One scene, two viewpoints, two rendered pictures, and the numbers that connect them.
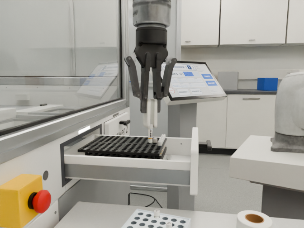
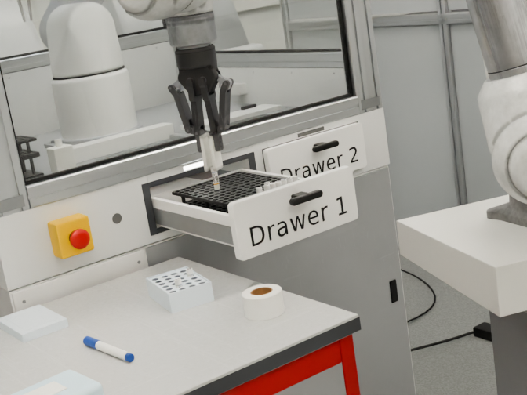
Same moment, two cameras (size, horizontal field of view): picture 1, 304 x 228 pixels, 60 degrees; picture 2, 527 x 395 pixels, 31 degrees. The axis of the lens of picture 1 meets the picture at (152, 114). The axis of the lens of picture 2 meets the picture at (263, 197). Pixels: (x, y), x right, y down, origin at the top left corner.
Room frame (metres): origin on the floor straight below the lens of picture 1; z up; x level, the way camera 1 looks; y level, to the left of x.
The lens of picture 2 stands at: (-0.52, -1.34, 1.35)
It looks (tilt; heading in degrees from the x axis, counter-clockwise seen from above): 14 degrees down; 46
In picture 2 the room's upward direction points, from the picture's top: 9 degrees counter-clockwise
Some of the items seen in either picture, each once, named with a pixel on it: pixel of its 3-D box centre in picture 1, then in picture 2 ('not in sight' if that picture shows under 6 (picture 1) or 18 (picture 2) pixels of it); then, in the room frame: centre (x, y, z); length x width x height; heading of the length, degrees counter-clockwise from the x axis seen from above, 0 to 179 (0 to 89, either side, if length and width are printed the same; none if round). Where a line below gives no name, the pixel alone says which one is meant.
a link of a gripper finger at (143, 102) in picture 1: (140, 102); (196, 139); (0.64, 0.03, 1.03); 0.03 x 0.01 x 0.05; 111
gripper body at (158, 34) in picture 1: (151, 48); (198, 70); (0.65, 0.00, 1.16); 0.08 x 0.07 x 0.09; 111
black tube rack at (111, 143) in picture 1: (126, 153); (237, 201); (0.76, 0.08, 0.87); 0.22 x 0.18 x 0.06; 80
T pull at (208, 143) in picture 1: (204, 144); (302, 197); (0.72, -0.15, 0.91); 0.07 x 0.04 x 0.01; 170
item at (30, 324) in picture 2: not in sight; (31, 322); (0.28, 0.16, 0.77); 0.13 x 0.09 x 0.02; 81
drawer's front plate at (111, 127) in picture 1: (118, 129); (317, 158); (1.09, 0.14, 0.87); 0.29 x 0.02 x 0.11; 170
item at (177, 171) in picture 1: (123, 154); (235, 203); (0.76, 0.09, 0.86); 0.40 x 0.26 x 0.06; 80
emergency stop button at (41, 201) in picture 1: (39, 201); (78, 238); (0.44, 0.20, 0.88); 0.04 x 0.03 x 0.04; 170
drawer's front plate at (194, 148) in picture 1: (194, 155); (296, 211); (0.72, -0.12, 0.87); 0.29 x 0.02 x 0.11; 170
